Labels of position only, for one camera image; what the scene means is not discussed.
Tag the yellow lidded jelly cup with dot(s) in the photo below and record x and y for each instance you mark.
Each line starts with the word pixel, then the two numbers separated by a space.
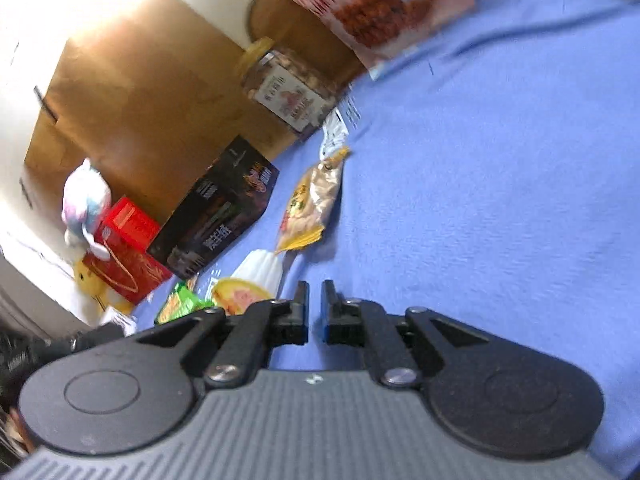
pixel 240 295

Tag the clear labelled packet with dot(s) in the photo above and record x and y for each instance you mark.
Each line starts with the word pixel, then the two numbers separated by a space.
pixel 334 132

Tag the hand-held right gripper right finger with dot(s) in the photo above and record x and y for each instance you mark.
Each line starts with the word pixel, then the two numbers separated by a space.
pixel 328 312

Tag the white pastel plush toy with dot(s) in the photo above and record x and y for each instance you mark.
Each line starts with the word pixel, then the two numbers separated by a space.
pixel 85 200

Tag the yellow peanut packet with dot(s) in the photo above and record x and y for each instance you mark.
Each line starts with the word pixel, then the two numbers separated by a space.
pixel 310 200

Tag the pink snack bag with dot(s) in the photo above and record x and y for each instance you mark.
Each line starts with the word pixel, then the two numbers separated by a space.
pixel 380 10

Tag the yellow plush toy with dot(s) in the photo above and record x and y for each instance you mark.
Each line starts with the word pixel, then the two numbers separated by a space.
pixel 90 280

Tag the red gift box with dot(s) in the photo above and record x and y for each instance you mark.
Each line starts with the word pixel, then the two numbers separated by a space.
pixel 130 260

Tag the blue bed sheet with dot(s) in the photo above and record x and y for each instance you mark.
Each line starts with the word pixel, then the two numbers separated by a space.
pixel 475 185

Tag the black printed box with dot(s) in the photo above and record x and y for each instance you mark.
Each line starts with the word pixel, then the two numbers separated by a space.
pixel 215 210

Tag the white ribbed jelly cup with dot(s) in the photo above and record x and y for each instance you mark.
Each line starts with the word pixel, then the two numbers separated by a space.
pixel 260 270

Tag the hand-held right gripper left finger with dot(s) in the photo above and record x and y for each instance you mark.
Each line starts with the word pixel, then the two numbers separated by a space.
pixel 302 312

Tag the green snack packet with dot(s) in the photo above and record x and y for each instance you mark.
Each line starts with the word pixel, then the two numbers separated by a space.
pixel 180 305

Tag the clear nut jar yellow lid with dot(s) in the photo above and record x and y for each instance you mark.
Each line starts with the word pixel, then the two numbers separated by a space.
pixel 290 90

